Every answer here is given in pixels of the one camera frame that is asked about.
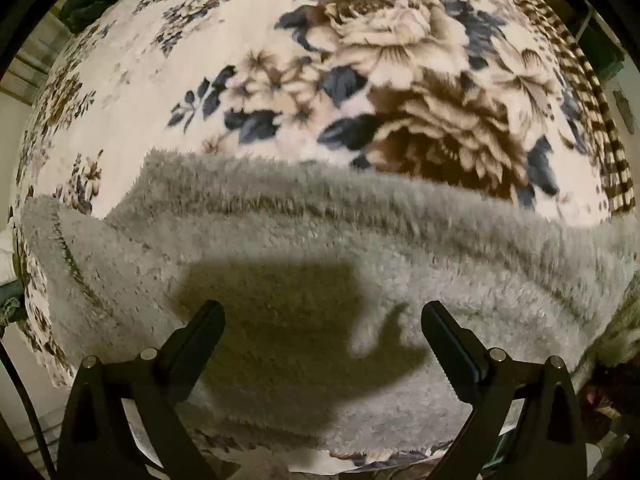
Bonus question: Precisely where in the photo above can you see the grey fluffy fleece pants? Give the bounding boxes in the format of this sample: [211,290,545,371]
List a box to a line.
[17,152,639,453]

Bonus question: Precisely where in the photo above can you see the floral plush bed blanket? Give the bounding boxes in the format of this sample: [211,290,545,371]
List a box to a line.
[8,0,640,476]

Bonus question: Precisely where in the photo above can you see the green striped curtain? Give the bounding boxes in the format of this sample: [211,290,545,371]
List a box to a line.
[1,9,73,105]

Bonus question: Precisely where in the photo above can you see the black cable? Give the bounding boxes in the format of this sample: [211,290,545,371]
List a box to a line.
[0,341,59,480]

